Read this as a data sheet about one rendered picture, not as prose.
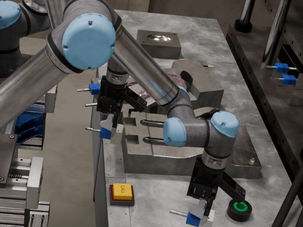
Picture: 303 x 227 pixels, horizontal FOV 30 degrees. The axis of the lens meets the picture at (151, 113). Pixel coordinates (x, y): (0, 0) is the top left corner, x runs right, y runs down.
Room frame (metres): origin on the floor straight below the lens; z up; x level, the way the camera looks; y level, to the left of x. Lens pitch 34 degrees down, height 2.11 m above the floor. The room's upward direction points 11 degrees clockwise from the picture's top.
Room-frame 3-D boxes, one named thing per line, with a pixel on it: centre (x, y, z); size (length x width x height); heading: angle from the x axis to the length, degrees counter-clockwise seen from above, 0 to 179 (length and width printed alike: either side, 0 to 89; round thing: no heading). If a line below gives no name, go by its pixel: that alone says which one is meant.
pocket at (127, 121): (1.73, 0.07, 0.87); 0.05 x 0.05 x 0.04; 12
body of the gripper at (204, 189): (1.25, -0.19, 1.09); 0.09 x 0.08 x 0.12; 83
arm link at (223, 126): (1.25, -0.19, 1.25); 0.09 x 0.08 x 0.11; 104
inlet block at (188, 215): (1.25, -0.17, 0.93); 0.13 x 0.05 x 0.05; 83
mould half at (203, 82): (2.05, 0.00, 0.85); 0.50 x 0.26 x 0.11; 120
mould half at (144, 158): (1.72, -0.16, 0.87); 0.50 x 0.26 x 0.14; 102
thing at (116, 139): (1.58, 0.15, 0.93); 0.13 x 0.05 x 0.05; 90
